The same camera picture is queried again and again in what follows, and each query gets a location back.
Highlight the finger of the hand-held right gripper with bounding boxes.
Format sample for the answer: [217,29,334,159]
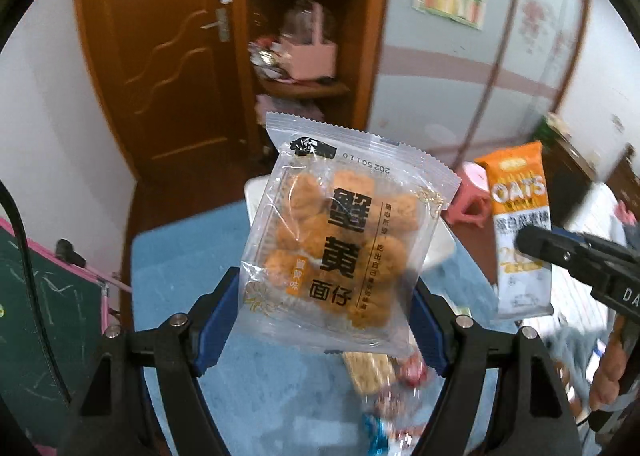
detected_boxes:
[515,224,640,287]

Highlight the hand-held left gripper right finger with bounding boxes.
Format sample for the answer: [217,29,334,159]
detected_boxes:
[410,281,583,456]

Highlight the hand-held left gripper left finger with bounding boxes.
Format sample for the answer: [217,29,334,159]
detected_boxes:
[57,266,241,456]

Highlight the orange and white oat bar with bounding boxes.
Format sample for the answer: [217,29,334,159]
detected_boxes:
[474,141,555,321]

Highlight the white plastic bin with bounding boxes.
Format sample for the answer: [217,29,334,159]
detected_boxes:
[244,175,457,269]

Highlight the clear packet of orange snacks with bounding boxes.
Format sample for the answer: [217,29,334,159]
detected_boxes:
[237,111,462,358]

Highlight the person's right hand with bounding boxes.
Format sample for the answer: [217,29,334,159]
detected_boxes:
[589,316,632,409]

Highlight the red and white candy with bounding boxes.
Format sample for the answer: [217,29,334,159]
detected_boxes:
[395,356,428,387]

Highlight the dark wooden cabinet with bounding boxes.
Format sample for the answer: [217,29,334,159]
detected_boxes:
[542,136,640,232]

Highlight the pink plastic stool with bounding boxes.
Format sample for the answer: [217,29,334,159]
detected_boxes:
[445,161,493,229]

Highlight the blue plush table cloth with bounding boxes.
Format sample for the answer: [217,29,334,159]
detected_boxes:
[131,201,506,456]

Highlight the blue wrapped candy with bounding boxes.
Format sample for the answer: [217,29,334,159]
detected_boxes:
[362,413,391,456]

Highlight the green bag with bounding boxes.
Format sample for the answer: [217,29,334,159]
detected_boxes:
[537,113,566,152]

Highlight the black easel knob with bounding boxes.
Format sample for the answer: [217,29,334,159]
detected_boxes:
[56,239,87,267]

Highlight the grey sliding wardrobe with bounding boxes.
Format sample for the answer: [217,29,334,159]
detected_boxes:
[372,0,640,197]

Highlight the folded pink cloths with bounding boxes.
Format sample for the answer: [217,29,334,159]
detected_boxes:
[255,93,326,129]

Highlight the wooden corner shelf unit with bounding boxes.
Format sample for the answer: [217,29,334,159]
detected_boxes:
[232,0,393,157]

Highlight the brown wooden door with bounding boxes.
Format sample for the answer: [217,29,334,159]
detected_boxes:
[75,0,251,177]

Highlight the pile of small packets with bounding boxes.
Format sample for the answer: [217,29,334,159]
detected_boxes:
[248,36,283,82]

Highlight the green chalkboard with pink frame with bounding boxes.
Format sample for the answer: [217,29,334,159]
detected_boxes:
[0,218,133,447]

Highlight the black cable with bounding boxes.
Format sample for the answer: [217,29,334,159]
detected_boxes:
[0,181,71,402]

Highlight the pink basket with handle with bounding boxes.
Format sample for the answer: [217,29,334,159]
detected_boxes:
[277,1,338,82]

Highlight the metal door handle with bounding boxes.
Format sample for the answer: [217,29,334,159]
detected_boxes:
[202,8,231,43]

